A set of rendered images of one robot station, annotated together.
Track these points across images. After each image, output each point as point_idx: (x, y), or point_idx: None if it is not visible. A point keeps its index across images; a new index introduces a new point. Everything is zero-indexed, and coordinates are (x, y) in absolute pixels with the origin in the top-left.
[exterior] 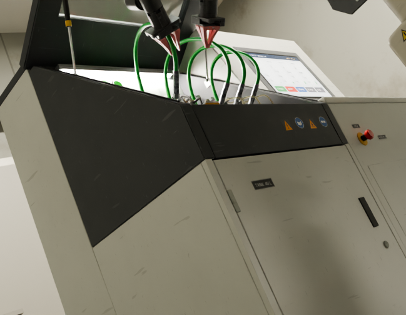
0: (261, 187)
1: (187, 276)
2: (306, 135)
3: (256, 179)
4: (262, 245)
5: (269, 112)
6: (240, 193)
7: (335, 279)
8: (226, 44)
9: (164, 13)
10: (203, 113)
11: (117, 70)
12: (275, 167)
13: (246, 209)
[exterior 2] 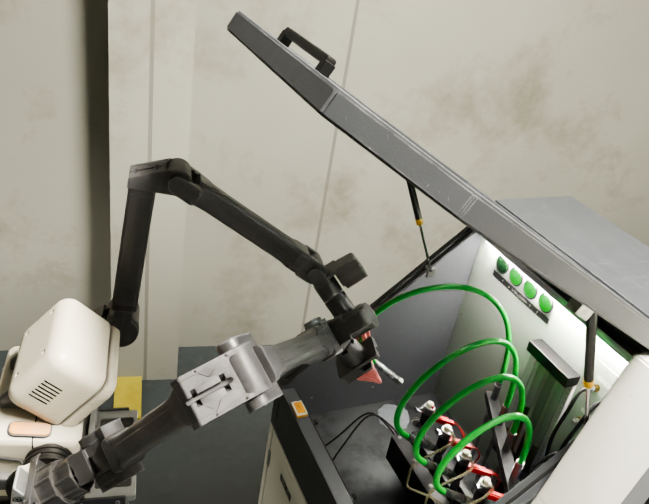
0: (283, 485)
1: None
2: None
3: (284, 479)
4: (267, 493)
5: (320, 484)
6: (273, 463)
7: None
8: None
9: (329, 310)
10: (283, 404)
11: (542, 289)
12: (297, 501)
13: (271, 472)
